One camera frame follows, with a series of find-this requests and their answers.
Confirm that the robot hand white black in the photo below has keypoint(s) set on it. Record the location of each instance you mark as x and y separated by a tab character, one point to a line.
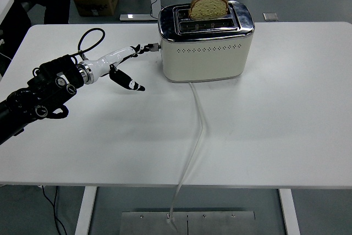
110	57

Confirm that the grey toaster lever knob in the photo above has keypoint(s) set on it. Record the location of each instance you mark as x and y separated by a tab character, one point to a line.
156	48

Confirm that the cream chrome two-slot toaster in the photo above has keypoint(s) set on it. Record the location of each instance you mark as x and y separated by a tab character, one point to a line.
204	59

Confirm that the brown cardboard box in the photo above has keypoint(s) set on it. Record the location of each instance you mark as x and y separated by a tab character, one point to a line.
94	4

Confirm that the brown-crusted bread slice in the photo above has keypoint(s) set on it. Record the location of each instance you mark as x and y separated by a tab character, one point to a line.
209	8

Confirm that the white side table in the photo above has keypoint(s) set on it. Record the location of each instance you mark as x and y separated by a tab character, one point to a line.
5	8

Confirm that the white table leg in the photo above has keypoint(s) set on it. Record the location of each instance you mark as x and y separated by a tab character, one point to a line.
288	213
85	210

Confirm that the grey floor socket plate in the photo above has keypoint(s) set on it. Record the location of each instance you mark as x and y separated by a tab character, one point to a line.
270	16

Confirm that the grey metal plate with screws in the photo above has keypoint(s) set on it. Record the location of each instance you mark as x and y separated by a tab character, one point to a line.
220	222

